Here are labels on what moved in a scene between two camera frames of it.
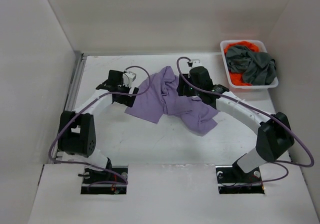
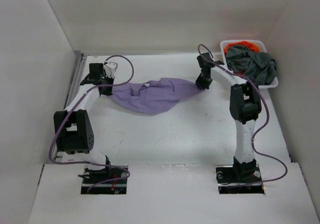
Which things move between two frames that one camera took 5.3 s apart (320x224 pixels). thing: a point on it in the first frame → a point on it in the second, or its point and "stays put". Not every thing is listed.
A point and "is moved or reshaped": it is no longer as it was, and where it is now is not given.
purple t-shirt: (161, 100) is moved or reshaped
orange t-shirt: (237, 78) stays put
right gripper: (180, 89) → (200, 84)
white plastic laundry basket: (263, 48) stays put
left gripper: (127, 100) → (108, 92)
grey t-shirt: (257, 68) stays put
